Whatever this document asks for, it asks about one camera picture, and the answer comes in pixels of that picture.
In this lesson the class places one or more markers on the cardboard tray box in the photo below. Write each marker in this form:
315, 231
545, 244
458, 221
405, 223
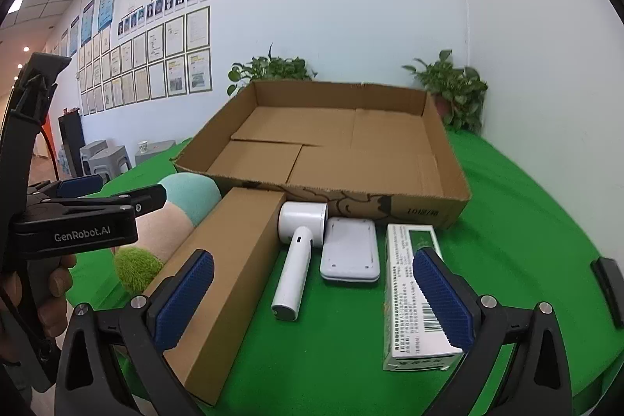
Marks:
341, 138

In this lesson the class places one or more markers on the grey low table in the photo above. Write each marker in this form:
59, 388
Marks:
158, 153

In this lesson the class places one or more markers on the pastel plush toy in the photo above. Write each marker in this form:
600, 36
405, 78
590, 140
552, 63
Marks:
190, 196

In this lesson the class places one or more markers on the ceiling light panel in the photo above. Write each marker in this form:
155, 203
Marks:
17, 1

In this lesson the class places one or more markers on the grey plastic stool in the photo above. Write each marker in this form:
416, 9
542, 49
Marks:
112, 160
92, 153

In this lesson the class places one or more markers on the white green medicine box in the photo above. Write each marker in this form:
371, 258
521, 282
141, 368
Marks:
399, 299

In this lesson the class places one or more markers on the potted green plant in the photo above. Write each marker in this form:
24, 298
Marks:
453, 84
273, 70

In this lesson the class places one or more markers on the person's left hand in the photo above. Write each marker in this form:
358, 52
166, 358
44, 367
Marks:
53, 294

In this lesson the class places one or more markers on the group of framed certificates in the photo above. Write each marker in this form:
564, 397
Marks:
156, 65

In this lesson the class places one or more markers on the blue notice board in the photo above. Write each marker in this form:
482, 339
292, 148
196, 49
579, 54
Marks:
87, 21
74, 36
107, 4

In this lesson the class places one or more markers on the long brown cardboard box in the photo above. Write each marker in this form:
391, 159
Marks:
229, 274

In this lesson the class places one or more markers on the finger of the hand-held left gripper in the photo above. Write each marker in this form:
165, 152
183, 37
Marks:
80, 186
141, 199

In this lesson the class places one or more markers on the black rectangular block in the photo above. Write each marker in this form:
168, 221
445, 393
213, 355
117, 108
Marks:
609, 289

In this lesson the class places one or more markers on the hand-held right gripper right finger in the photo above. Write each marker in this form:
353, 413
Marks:
443, 304

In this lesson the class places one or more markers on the white rectangular device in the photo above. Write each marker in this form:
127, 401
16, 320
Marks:
348, 250

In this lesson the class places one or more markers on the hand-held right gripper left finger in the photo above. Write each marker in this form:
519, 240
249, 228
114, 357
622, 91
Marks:
185, 299

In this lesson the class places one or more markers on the white hair dryer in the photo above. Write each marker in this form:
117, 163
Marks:
292, 270

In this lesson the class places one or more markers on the black cabinet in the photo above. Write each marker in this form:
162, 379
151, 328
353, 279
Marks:
72, 143

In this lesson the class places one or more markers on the green tablecloth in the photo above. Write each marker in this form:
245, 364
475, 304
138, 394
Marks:
512, 226

